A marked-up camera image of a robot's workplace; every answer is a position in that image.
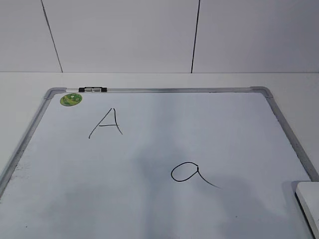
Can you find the white board eraser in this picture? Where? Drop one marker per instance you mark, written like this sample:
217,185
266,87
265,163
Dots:
307,194

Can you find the round green magnet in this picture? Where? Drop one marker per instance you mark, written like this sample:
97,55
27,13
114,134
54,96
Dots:
71,99

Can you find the white board with grey frame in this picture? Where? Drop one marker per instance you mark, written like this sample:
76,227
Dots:
214,163

